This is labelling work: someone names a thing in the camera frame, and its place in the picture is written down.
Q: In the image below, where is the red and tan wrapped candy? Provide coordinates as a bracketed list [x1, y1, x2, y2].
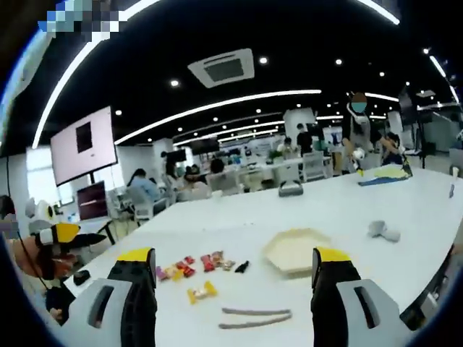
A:
[215, 250, 237, 272]

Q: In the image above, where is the blue cloth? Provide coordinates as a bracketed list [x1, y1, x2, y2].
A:
[357, 176, 399, 187]

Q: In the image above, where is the grey box device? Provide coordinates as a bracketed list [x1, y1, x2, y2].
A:
[278, 180, 303, 198]

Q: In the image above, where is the black cable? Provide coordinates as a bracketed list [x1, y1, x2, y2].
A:
[18, 234, 50, 292]

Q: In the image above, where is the grey handheld device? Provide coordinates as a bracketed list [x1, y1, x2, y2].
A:
[368, 220, 402, 243]

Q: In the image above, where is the ceiling air conditioner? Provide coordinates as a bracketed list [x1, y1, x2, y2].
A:
[187, 48, 255, 89]

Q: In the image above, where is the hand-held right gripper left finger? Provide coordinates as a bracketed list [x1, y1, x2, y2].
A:
[64, 247, 158, 347]

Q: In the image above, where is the person's left hand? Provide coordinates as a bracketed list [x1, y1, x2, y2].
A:
[12, 236, 51, 280]

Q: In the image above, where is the cream hexagonal container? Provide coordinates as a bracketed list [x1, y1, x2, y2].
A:
[263, 227, 334, 280]

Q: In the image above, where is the yellow candy food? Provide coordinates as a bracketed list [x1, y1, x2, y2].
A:
[187, 280, 219, 305]

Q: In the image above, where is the small dark monitor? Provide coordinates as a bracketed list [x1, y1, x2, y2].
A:
[76, 180, 108, 222]

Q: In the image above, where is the yellow cloth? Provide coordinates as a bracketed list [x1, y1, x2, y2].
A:
[373, 164, 412, 181]

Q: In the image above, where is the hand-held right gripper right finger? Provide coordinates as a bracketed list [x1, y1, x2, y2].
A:
[310, 247, 414, 347]

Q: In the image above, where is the large wall screen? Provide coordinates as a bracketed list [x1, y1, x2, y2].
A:
[50, 105, 119, 187]

